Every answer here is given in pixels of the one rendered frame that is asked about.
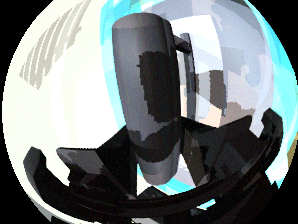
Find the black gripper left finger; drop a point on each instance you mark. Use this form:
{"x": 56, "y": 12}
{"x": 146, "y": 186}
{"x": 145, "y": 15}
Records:
{"x": 114, "y": 159}

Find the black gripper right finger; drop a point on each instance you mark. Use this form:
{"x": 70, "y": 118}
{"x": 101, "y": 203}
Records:
{"x": 202, "y": 144}

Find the grey rectangular mat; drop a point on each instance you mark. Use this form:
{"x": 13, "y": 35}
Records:
{"x": 248, "y": 74}

